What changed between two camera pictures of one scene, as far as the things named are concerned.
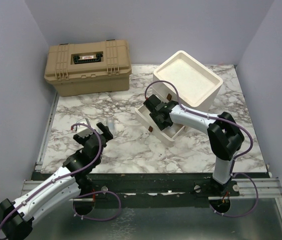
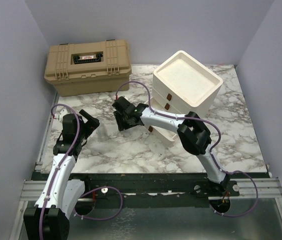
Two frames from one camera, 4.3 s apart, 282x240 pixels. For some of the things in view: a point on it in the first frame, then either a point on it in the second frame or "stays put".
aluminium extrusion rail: [267, 187] stays put
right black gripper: [161, 126] to [121, 126]
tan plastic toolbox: [88, 67] stays put
